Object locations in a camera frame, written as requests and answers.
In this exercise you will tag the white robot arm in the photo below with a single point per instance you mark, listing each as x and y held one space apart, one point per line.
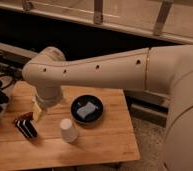
164 70

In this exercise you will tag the light blue sponge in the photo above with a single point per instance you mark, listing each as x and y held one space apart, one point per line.
84 111

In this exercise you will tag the black round plate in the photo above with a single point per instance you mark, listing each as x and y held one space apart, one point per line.
81 101

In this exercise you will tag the metal frame rail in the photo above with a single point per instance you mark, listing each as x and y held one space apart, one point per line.
170 20

